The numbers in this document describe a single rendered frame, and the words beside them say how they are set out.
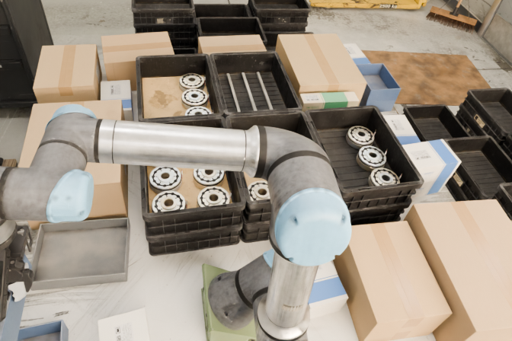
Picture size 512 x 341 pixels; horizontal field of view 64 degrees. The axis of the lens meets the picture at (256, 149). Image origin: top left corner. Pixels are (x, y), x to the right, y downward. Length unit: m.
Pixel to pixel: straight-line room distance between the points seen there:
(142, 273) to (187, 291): 0.15
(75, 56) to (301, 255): 1.49
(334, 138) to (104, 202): 0.86
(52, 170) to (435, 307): 1.02
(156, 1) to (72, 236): 2.03
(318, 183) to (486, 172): 1.93
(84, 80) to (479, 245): 1.52
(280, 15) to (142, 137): 2.37
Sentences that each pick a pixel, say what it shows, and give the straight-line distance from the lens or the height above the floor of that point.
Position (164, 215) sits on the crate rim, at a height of 0.93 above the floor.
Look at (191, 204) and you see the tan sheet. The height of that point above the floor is 0.83.
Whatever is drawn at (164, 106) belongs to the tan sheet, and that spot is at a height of 0.83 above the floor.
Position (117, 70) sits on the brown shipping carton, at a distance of 1.90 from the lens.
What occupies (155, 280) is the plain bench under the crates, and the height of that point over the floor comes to 0.70.
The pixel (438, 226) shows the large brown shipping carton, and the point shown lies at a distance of 1.40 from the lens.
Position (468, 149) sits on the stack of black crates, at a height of 0.40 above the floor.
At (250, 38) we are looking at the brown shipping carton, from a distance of 2.05.
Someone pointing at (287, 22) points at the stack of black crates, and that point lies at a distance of 3.02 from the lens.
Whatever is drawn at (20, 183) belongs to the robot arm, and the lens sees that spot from 0.64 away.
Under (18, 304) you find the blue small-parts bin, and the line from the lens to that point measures 0.95.
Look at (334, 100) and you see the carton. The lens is 1.72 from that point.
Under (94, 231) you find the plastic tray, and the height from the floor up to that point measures 0.70.
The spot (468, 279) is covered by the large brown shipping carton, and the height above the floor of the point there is 0.90.
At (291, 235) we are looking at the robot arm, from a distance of 0.62.
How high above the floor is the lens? 1.90
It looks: 46 degrees down
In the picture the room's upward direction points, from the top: 8 degrees clockwise
